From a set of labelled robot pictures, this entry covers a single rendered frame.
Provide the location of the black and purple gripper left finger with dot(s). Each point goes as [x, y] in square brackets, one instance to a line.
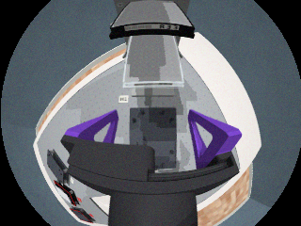
[88, 129]

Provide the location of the grey slotted shelf rack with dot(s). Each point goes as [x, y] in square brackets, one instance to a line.
[183, 4]

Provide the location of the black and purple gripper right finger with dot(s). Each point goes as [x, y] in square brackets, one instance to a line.
[225, 137]

